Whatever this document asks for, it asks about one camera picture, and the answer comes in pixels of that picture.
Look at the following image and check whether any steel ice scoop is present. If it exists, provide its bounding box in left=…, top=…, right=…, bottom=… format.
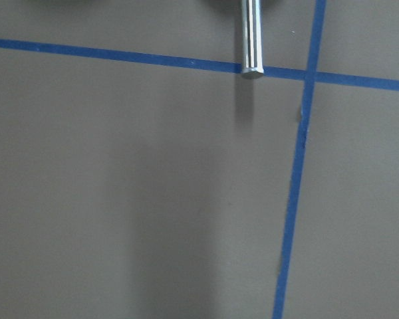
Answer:
left=240, top=0, right=264, bottom=79

